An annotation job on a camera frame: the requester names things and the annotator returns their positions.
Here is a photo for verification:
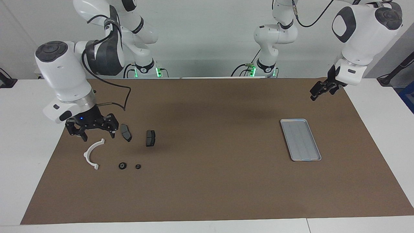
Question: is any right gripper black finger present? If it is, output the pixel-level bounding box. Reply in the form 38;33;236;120
100;113;119;139
66;118;89;142

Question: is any silver metal tray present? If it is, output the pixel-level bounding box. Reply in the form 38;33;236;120
280;118;322;162

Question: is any elongated dark brake pad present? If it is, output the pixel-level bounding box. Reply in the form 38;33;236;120
120;124;132;142

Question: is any black angled stand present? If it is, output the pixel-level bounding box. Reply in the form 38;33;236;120
377;50;414;87

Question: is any blue crate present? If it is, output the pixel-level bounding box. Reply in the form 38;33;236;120
398;80;414;114

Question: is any brown table mat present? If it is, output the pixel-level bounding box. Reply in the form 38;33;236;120
20;78;414;225

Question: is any white semicircular clamp bracket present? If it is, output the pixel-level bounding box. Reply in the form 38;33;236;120
83;139;105;170

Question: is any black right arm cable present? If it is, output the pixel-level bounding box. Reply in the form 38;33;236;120
81;13;132;111

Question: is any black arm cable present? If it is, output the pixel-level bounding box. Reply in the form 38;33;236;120
291;0;335;28
81;13;132;111

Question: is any black right base cable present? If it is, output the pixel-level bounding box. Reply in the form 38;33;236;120
123;63;136;79

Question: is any black base cable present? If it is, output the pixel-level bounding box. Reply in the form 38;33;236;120
123;63;136;79
231;49;262;77

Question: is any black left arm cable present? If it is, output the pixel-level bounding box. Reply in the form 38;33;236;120
291;0;335;28

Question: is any black clamp mount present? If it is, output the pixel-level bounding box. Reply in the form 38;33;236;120
0;67;17;89

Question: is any black left base cable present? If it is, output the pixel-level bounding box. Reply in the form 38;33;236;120
231;49;262;77

